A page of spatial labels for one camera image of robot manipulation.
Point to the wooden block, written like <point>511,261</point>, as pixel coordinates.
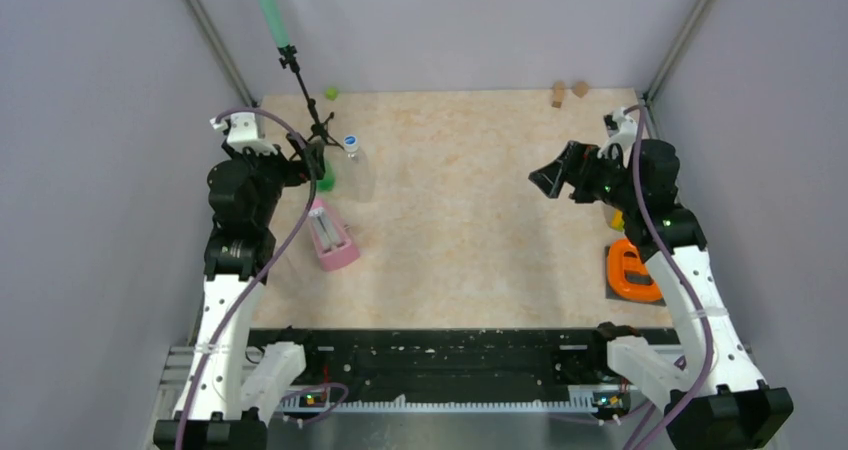
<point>580,89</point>
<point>559,90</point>

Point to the green plastic bottle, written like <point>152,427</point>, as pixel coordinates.
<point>328,182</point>

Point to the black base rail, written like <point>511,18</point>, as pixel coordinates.
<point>496,366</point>

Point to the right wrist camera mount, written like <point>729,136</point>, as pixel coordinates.
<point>622,130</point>

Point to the pink toy toaster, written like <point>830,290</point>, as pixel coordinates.
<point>334,246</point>

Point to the small green cap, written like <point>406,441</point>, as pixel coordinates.
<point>331,93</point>

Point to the orange tape dispenser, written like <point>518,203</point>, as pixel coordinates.
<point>630,271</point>

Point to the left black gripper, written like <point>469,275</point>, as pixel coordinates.
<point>297,171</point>

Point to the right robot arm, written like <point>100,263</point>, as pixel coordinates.
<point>719,399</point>

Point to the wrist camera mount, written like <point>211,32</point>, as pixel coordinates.
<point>243,134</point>
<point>622,130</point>

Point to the wooden block right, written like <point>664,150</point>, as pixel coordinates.
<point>580,89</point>

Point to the yellow green block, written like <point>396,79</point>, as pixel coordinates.
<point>617,221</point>

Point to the wooden block left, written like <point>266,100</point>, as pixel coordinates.
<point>559,90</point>

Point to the black tripod green pole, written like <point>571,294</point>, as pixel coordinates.
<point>288,60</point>

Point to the clear bottle blue-white cap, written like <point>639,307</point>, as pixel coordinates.
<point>360,178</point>

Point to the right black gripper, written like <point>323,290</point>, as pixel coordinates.
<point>574,166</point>

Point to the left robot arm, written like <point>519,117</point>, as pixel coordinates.
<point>222,406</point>

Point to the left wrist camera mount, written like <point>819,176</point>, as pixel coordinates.
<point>243,134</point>

